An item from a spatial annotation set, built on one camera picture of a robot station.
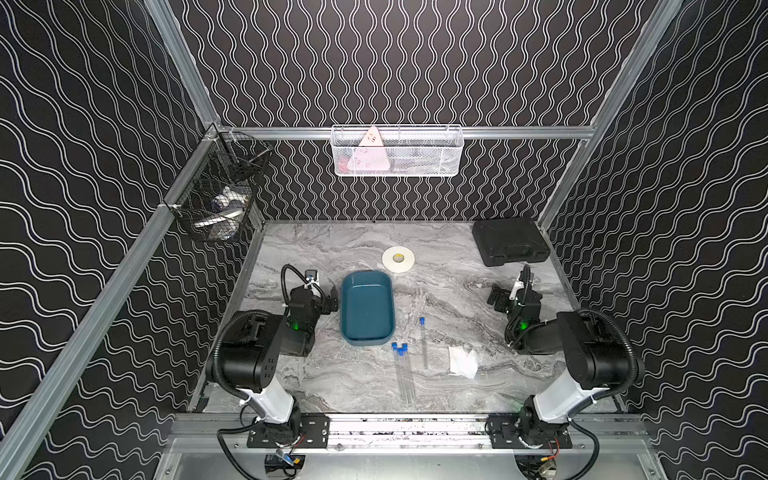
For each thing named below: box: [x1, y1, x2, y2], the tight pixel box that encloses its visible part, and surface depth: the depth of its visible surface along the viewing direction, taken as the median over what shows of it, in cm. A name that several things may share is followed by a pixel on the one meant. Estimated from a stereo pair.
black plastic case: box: [472, 219, 551, 266], surface depth 109 cm
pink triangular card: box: [347, 126, 390, 171], surface depth 92 cm
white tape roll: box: [382, 246, 416, 273], surface depth 112 cm
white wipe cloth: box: [448, 346, 479, 379], surface depth 87 cm
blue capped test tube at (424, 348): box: [419, 317, 428, 370], surface depth 90 cm
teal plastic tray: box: [340, 269, 395, 346], surface depth 96 cm
